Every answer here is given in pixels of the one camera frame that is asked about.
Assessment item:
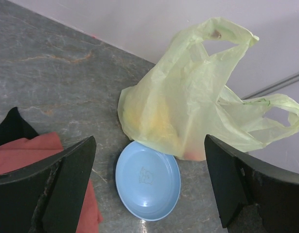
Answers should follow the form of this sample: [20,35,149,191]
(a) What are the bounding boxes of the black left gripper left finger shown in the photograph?
[0,136,96,233]

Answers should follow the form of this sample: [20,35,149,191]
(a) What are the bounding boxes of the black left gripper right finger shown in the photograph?
[204,135,299,233]

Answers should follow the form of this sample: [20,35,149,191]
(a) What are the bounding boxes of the green avocado print plastic bag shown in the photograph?
[117,17,299,161]

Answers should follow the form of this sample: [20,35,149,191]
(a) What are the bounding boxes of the red folded t-shirt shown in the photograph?
[0,132,103,233]

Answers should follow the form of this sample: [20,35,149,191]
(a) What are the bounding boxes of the black cloth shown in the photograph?
[0,107,39,146]

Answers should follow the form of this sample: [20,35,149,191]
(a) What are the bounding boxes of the blue plate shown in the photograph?
[115,141,181,221]

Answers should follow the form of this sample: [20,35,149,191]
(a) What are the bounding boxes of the aluminium corner frame post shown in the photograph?
[243,72,299,100]

